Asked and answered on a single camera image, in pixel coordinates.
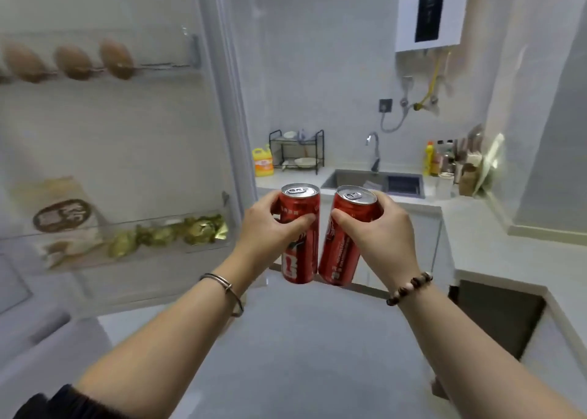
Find person's left hand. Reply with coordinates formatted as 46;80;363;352
234;189;318;277

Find person's right hand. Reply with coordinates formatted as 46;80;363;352
331;189;421;291

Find white refrigerator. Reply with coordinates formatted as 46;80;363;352
0;0;257;387

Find coconut snack pouch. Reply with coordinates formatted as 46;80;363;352
11;175;104;268

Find person's left forearm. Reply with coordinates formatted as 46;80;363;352
75;267;251;419

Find person's black left sleeve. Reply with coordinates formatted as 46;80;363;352
13;384;134;419

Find white kitchen base cabinet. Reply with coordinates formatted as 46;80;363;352
256;189;587;387

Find silver bangle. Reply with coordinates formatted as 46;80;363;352
199;272;245;318

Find small yellow bottle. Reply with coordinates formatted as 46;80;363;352
252;144;275;178

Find steel kitchen sink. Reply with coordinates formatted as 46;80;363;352
320;170;425;200

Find white cup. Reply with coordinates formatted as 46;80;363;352
435;171;454;200

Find chrome sink faucet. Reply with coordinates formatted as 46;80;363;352
365;132;382;173

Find wooden knife block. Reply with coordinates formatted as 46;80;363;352
458;164;478;197

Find dark grey cabinet panel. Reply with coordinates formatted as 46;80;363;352
447;280;547;362

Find brown eggs in door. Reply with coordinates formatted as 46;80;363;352
0;27;202;85

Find brown white beaded bracelet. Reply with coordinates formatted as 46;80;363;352
386;272;434;307

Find black wire dish rack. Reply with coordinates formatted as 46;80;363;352
268;129;325;176

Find grey power cable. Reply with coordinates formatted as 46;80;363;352
380;107;410;134

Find yellow gas hose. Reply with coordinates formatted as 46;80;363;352
412;56;442;112

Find white wall water heater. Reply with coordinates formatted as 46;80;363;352
395;0;472;53

